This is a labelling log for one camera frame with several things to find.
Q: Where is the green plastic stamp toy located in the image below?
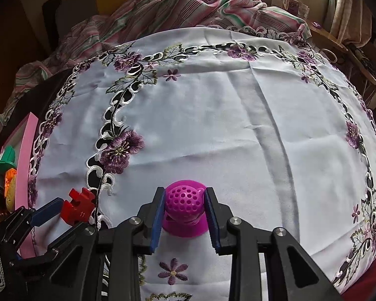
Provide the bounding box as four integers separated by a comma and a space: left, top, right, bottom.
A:
0, 146, 17, 174

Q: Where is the purple carton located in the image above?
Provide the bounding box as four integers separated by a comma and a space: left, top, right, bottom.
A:
284, 0, 310, 18

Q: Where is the orange cube block toy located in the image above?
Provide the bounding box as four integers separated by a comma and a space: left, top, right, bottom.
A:
4, 169, 18, 189

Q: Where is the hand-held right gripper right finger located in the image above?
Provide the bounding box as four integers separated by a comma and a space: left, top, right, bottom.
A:
204, 186, 342, 301

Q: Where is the white cup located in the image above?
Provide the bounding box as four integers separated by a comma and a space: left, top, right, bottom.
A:
318, 48, 338, 65

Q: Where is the wooden desk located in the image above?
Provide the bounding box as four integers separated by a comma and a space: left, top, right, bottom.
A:
307, 19, 348, 54

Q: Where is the red puzzle piece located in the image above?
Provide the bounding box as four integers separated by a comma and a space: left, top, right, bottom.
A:
60, 187, 97, 227

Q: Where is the yellow oval toy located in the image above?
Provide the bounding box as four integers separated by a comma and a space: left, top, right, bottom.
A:
5, 179, 18, 210

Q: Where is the red cloth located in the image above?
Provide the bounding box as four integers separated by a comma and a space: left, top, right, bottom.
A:
332, 251, 376, 301

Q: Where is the black rolled mat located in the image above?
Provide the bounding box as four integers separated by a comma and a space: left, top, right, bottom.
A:
42, 0, 63, 54

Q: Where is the purple perforated toy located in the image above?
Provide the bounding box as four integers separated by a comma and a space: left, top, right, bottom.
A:
161, 179, 212, 238

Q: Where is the pink striped blanket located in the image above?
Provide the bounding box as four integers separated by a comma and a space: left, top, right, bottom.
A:
0, 0, 311, 126

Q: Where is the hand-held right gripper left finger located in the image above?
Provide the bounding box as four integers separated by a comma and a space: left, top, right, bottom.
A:
48, 186, 166, 301

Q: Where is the white embroidered tablecloth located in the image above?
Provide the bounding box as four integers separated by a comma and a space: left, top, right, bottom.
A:
28, 25, 376, 301

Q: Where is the wooden side table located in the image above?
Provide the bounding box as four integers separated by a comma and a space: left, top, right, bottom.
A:
345, 41, 376, 107

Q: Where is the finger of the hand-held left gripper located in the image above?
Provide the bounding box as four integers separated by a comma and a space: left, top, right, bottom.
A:
6, 197, 65, 236

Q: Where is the pink cardboard box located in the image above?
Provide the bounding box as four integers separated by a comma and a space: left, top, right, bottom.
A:
0, 113, 41, 258

